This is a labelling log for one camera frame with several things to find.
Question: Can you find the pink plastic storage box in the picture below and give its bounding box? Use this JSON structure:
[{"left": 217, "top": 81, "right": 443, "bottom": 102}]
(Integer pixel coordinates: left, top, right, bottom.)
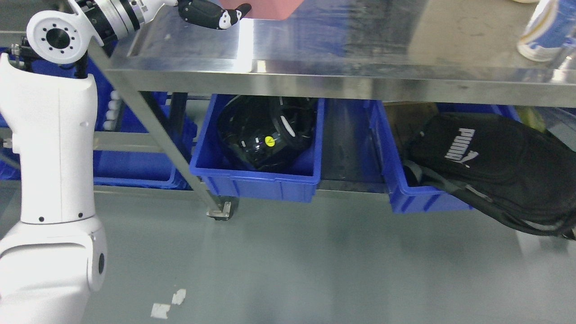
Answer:
[{"left": 217, "top": 0, "right": 304, "bottom": 21}]

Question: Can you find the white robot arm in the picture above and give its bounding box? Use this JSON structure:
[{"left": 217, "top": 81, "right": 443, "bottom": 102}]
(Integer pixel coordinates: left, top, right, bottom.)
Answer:
[{"left": 1, "top": 53, "right": 108, "bottom": 324}]

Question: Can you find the black Puma backpack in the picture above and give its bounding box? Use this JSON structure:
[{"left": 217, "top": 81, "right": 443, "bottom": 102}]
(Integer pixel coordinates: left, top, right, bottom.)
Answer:
[{"left": 403, "top": 112, "right": 576, "bottom": 240}]

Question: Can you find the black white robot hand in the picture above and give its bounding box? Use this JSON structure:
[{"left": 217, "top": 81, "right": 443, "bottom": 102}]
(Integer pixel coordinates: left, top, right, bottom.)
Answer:
[{"left": 177, "top": 0, "right": 252, "bottom": 30}]

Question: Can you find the blue bin with backpack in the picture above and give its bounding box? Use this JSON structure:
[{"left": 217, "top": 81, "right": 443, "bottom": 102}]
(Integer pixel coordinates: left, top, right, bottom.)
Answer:
[{"left": 363, "top": 100, "right": 520, "bottom": 214}]

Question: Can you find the black helmet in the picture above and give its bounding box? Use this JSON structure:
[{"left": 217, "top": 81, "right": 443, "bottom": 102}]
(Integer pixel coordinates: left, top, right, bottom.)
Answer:
[{"left": 216, "top": 95, "right": 318, "bottom": 172}]

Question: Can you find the blue bin lower left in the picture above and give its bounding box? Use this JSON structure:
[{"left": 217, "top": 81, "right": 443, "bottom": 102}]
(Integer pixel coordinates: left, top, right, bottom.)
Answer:
[{"left": 93, "top": 92, "right": 198, "bottom": 189}]

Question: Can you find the blue white bottle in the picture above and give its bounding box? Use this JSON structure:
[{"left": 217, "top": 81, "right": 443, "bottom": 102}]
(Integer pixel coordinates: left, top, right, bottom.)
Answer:
[{"left": 516, "top": 0, "right": 576, "bottom": 62}]

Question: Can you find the stainless steel table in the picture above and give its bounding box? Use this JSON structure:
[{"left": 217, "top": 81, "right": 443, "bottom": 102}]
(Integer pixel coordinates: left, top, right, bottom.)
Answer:
[{"left": 88, "top": 0, "right": 575, "bottom": 215}]

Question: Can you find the blue bin with helmet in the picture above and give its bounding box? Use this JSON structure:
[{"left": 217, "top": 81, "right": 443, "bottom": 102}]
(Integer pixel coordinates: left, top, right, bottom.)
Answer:
[{"left": 189, "top": 94, "right": 326, "bottom": 203}]

